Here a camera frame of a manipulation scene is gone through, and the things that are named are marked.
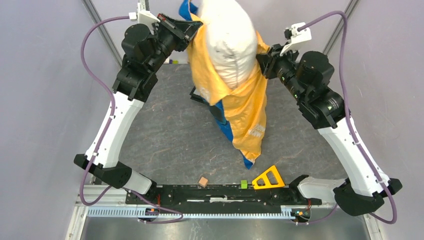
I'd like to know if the white slotted cable duct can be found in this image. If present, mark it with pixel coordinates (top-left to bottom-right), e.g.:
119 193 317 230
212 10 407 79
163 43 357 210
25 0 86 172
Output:
87 206 295 220

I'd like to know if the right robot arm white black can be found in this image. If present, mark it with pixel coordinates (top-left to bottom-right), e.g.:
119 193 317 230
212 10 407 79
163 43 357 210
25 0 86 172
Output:
256 44 402 216

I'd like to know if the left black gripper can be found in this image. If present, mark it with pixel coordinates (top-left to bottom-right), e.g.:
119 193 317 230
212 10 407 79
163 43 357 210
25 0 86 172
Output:
147 12 203 73

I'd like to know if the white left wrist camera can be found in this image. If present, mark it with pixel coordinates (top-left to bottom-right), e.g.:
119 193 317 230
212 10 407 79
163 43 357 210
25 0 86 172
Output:
128 0 160 25

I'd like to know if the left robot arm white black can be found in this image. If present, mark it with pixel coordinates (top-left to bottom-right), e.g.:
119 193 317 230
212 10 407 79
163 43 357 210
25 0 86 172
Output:
73 13 202 204

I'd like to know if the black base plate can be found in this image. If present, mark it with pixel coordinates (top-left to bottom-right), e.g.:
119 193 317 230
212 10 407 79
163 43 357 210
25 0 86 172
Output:
144 184 323 214

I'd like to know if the tan wooden cube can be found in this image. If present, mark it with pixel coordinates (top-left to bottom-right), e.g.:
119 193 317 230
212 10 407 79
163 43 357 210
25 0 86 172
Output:
198 176 209 188

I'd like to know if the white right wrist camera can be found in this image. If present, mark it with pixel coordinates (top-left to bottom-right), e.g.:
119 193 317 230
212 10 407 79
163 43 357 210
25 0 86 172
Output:
279 22 312 57

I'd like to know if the black white checkerboard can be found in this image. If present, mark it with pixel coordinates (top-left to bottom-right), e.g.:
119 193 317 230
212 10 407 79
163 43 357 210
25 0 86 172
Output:
189 86 209 106

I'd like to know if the blue yellow pillowcase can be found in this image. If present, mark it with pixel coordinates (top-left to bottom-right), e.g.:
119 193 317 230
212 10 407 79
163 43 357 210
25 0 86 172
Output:
178 0 269 169

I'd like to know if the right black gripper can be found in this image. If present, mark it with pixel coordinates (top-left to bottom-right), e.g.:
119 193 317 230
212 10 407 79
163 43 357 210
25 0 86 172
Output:
256 41 309 103

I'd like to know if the white pillow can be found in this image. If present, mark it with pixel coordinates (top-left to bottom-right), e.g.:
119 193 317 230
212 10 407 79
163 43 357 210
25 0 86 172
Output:
198 0 258 90

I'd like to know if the green cube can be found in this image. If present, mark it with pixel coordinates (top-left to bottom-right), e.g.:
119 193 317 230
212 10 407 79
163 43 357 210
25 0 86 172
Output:
240 180 248 190

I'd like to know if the yellow plastic triangle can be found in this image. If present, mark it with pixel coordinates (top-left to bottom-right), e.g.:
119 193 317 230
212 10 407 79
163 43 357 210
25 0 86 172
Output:
252 165 286 190

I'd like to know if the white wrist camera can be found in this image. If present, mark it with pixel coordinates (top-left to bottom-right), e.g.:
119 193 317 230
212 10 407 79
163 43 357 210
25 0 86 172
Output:
279 22 312 57
128 0 160 25

